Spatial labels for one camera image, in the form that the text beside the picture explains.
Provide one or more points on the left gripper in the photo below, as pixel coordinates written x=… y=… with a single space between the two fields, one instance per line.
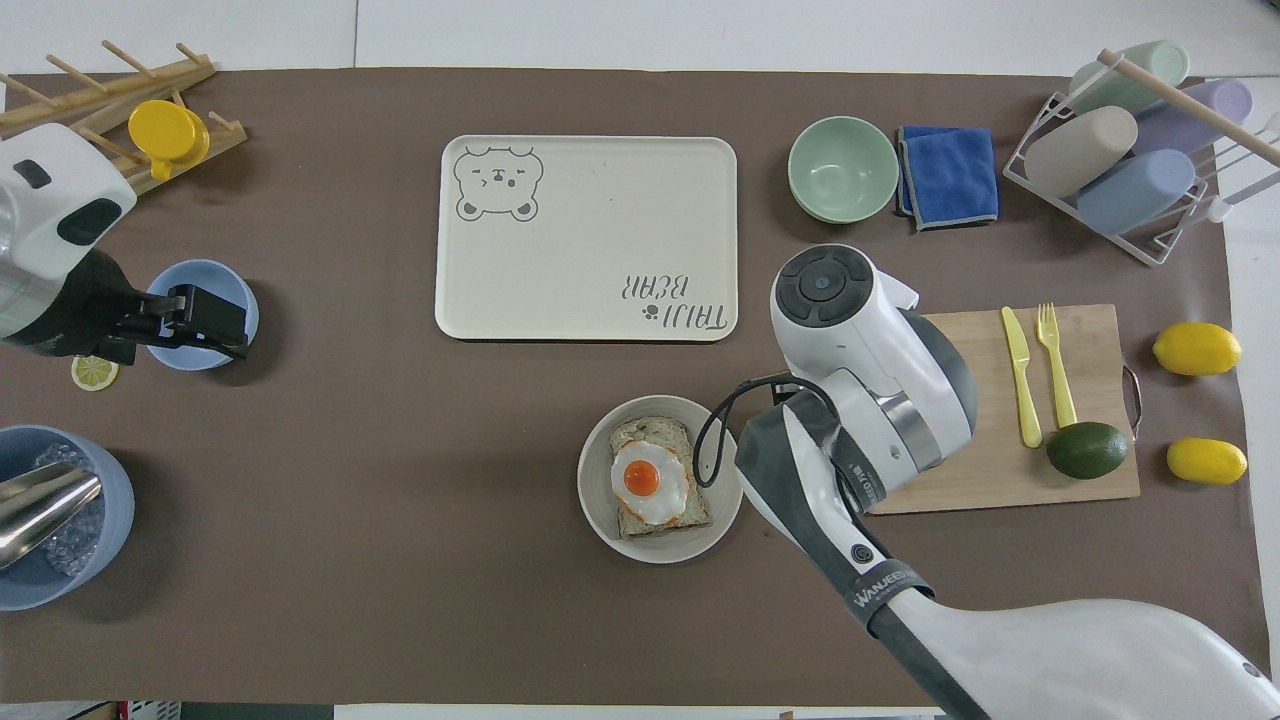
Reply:
x=80 y=305

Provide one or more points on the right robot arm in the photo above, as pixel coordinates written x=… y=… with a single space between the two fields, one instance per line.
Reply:
x=1050 y=660

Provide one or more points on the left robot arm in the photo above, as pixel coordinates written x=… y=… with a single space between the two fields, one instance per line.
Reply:
x=55 y=185

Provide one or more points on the grey round plate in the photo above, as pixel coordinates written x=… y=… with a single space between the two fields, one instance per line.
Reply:
x=600 y=500

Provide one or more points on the small blue bowl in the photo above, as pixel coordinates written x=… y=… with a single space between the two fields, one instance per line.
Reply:
x=225 y=285

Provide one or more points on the lemon slice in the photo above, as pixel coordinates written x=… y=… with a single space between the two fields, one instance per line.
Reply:
x=94 y=373

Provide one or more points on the yellow plastic cup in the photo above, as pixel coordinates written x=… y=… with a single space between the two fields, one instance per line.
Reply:
x=165 y=130

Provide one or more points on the large blue bowl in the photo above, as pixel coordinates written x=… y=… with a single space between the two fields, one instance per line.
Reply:
x=110 y=520

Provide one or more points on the metal scoop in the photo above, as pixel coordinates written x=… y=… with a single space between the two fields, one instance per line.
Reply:
x=45 y=505

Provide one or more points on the clear ice cubes pile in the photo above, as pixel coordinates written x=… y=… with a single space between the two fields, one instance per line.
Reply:
x=82 y=540

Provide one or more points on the wooden dish rack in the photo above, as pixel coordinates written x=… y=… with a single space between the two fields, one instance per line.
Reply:
x=60 y=105

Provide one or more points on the cream tray with bear print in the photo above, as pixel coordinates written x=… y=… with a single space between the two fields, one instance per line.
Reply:
x=585 y=235

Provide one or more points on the bread slice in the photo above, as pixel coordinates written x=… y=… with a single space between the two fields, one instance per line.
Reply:
x=650 y=428

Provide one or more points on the fried egg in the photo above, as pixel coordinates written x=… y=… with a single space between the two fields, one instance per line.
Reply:
x=650 y=482

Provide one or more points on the green bowl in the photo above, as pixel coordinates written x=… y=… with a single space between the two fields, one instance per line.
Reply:
x=843 y=170

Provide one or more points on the blue cloth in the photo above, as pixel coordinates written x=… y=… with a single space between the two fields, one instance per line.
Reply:
x=950 y=175

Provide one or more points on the wooden cutting board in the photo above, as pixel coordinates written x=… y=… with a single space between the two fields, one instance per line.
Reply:
x=1000 y=470

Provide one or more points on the yellow plastic knife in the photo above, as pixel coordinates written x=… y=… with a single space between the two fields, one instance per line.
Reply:
x=1022 y=380

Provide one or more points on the yellow plastic fork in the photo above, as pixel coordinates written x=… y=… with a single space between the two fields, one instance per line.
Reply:
x=1056 y=370

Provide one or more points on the beige cup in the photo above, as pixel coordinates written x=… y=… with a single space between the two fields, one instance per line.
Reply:
x=1080 y=150

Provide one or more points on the green avocado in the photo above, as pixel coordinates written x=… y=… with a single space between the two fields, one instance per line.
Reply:
x=1087 y=450

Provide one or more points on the blue cup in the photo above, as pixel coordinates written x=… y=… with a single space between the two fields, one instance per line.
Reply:
x=1135 y=192

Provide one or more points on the green cup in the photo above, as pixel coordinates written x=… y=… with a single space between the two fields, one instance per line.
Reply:
x=1120 y=85

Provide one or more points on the yellow lemon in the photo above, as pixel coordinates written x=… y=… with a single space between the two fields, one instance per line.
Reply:
x=1197 y=349
x=1207 y=461

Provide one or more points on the purple cup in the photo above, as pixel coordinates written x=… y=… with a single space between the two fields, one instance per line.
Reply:
x=1190 y=120

